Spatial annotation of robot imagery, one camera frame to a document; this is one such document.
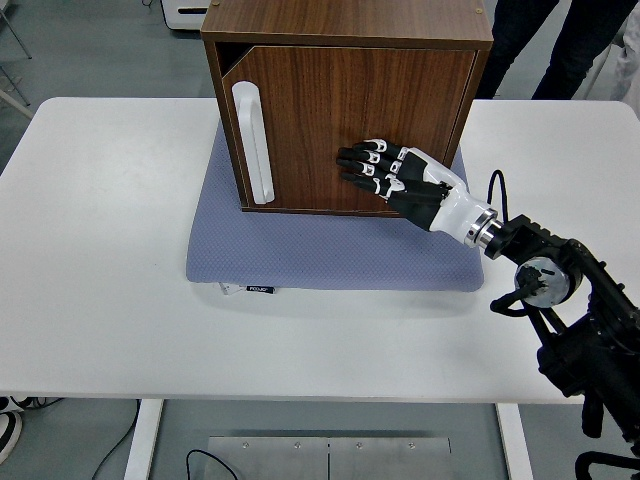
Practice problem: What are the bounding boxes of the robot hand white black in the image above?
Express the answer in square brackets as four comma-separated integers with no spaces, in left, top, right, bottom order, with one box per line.
[335,138,494,241]

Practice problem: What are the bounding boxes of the brown wooden cabinet door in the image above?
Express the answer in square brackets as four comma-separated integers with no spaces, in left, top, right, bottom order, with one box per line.
[222,45,477,214]

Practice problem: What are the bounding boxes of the white door handle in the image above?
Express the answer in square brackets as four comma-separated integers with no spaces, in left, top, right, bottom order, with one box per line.
[230,79,276,206]

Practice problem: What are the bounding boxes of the brown wooden cabinet body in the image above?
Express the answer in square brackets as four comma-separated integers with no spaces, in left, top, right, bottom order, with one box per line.
[200,0,495,217]

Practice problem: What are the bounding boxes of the blue-grey textured mat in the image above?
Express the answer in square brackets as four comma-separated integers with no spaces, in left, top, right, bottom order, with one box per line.
[185,127,486,293]

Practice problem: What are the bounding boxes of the person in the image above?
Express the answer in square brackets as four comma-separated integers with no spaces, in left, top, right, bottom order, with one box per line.
[474,0,640,101]
[609,34,640,101]

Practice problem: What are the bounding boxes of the white table leg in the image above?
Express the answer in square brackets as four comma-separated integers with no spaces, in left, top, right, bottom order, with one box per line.
[495,402,535,480]
[123,399,165,480]

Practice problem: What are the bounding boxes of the grey metal plate with screws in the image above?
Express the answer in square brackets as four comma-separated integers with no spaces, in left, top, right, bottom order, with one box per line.
[328,437,452,480]
[202,435,330,480]

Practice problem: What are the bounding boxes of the white appliance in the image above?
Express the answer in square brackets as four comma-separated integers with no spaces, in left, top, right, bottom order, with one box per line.
[159,0,210,35]

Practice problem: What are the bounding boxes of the white black rounded object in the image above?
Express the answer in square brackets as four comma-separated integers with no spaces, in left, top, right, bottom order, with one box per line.
[0,396,26,461]

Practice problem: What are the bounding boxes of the black floor cable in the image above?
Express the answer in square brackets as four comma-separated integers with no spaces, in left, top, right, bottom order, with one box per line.
[185,448,242,480]
[89,399,142,480]

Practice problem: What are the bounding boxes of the grey metal chair frame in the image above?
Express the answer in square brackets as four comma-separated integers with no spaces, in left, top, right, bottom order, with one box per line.
[0,0,35,119]

